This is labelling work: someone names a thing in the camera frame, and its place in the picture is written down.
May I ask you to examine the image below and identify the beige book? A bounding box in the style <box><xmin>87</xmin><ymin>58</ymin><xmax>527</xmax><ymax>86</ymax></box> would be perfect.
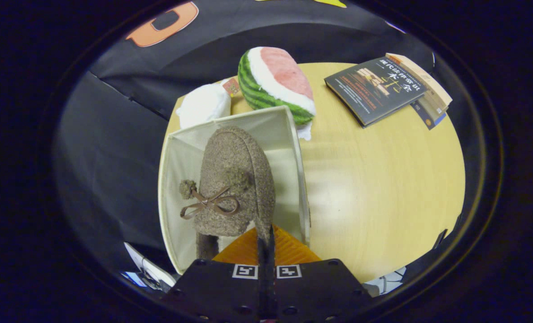
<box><xmin>385</xmin><ymin>53</ymin><xmax>453</xmax><ymax>110</ymax></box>

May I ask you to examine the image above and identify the watermelon slice plush toy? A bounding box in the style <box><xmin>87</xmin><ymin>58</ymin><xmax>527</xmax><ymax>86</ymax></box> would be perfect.
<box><xmin>237</xmin><ymin>46</ymin><xmax>316</xmax><ymax>142</ymax></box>

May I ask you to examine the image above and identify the grey and cream storage box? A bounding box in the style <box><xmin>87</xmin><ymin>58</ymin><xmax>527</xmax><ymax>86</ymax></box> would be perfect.
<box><xmin>158</xmin><ymin>105</ymin><xmax>312</xmax><ymax>275</ymax></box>

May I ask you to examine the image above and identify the white plush toy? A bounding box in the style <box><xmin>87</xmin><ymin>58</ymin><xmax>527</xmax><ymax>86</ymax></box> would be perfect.
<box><xmin>176</xmin><ymin>77</ymin><xmax>241</xmax><ymax>131</ymax></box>

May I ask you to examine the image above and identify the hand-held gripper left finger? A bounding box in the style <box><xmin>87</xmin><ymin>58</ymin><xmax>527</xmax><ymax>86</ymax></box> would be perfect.
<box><xmin>161</xmin><ymin>227</ymin><xmax>267</xmax><ymax>323</ymax></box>

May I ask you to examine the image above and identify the brown fuzzy shoe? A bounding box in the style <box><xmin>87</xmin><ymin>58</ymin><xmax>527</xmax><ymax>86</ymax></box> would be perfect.
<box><xmin>179</xmin><ymin>126</ymin><xmax>276</xmax><ymax>261</ymax></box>

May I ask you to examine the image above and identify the black paperback book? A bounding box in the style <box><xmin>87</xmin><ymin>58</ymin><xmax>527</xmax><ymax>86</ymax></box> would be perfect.
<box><xmin>324</xmin><ymin>56</ymin><xmax>428</xmax><ymax>128</ymax></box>

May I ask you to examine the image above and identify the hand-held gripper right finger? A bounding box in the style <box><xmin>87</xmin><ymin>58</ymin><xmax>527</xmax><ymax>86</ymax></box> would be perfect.
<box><xmin>269</xmin><ymin>224</ymin><xmax>378</xmax><ymax>323</ymax></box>

